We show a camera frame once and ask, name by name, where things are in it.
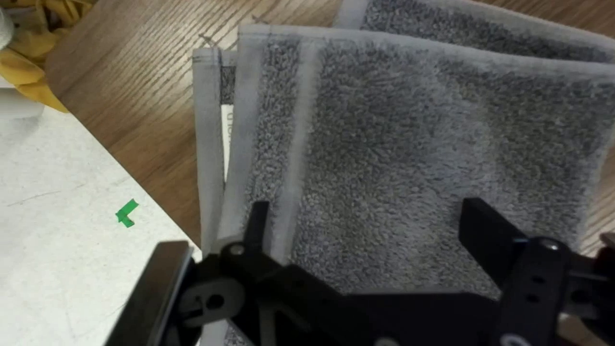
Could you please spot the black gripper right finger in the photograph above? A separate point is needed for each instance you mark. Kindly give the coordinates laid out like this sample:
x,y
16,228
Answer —
x,y
526,274

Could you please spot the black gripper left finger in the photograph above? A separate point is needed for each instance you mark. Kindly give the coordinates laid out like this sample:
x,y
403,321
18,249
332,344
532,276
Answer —
x,y
255,236

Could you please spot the grey towel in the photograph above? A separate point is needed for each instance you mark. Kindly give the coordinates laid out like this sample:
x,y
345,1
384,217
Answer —
x,y
416,159

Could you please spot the green tape mark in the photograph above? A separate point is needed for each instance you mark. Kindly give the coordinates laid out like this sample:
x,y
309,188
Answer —
x,y
128,213

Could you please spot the yellow cloth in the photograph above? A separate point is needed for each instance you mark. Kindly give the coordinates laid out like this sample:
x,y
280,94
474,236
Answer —
x,y
40,49

